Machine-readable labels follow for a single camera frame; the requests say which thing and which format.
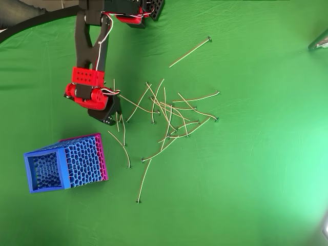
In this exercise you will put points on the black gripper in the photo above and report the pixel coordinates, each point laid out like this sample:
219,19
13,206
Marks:
108,113

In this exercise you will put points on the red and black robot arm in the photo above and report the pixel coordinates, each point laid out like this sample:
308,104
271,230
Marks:
80,51

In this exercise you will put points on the blue and magenta lattice basket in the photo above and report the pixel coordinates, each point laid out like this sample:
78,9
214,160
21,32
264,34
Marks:
64,166

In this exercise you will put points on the green cloth with black rim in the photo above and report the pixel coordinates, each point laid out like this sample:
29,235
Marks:
230,166

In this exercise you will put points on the person leg in jeans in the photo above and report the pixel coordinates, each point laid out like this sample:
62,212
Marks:
15,12

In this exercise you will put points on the chrome stand pole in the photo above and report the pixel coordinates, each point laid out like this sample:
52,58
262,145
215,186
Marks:
319,41

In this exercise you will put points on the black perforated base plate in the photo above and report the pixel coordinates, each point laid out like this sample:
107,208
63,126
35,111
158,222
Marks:
156,10

